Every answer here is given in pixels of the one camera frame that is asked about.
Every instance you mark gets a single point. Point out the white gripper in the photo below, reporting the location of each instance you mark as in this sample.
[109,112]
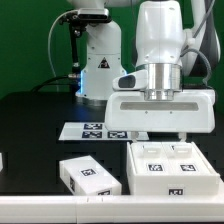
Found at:
[152,100]

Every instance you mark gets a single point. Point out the white rectangular cabinet box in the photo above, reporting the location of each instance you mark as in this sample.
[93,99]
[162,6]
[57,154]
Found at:
[84,176]

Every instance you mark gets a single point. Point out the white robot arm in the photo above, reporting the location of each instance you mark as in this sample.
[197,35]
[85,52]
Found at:
[161,42]

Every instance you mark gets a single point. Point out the white part at left edge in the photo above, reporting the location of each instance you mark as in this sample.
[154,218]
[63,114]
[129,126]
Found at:
[1,162]

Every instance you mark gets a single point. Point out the black camera stand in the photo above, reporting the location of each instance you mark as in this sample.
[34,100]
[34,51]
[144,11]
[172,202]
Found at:
[75,40]

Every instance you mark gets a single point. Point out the white cabinet door panel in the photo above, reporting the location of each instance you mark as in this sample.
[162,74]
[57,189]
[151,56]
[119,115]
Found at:
[186,159]

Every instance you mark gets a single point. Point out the white flat marker sheet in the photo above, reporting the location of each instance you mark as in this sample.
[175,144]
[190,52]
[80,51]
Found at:
[80,131]

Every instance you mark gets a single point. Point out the white table border frame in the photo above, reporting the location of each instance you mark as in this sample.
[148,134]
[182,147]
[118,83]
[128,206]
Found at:
[112,209]

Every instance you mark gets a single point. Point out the white cabinet body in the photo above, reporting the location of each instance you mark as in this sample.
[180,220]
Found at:
[171,184]

